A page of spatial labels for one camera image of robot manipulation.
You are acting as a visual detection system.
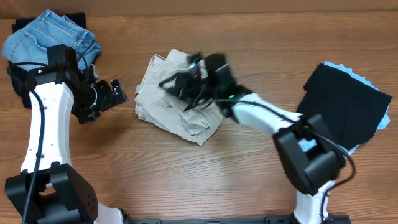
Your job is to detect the black garment right pile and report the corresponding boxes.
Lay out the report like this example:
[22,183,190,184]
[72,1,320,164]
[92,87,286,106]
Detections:
[296,63,393,151]

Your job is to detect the light blue printed shirt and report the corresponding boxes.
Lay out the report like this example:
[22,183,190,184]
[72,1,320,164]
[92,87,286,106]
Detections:
[298,60,391,156]

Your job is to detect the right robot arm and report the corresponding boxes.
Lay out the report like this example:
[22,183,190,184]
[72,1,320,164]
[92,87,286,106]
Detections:
[159,53,351,223]

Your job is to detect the folded black garment left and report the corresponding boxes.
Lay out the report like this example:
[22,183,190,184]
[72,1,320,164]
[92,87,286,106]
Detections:
[6,12,101,109]

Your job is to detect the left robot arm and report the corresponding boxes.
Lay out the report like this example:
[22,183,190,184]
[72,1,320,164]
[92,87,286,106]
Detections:
[5,45,132,224]

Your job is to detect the folded blue denim jeans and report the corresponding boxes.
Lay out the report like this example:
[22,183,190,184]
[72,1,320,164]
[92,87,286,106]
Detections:
[2,10,102,71]

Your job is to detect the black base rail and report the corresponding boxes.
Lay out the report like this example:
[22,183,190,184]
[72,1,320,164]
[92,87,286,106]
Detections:
[124,213,352,224]

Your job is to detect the beige khaki shorts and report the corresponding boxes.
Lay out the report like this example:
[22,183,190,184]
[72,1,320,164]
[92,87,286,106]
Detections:
[134,49,223,146]

